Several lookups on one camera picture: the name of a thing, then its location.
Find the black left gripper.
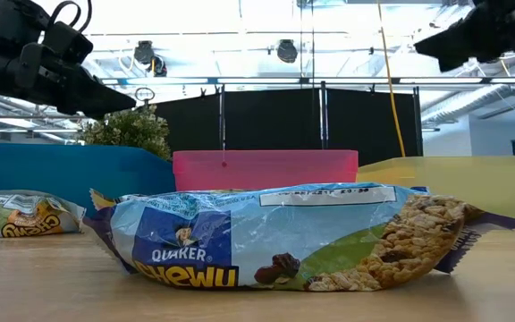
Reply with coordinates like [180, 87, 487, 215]
[0, 29, 137, 121]

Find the orange Quaker Chewy granola bar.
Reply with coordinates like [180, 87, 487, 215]
[0, 190, 88, 239]

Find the potted plant with white flowers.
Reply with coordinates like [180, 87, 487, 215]
[80, 105, 173, 161]

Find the black round overhead fixture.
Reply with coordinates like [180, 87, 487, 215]
[276, 38, 299, 64]
[132, 39, 168, 77]

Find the blue plastic bin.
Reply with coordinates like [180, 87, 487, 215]
[0, 142, 177, 218]

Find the yellow plastic bin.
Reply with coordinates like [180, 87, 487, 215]
[356, 155, 515, 227]

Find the pink plastic bin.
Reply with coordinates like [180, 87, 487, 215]
[172, 149, 359, 192]

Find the black partition screen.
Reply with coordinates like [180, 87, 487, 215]
[153, 85, 423, 167]

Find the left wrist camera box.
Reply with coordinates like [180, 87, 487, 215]
[42, 21, 94, 64]

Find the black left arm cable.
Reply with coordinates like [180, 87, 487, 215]
[49, 0, 93, 29]

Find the yellow hanging cable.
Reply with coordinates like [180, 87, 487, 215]
[376, 0, 407, 157]

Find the black aluminium rig frame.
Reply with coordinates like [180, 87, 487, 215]
[100, 75, 515, 87]

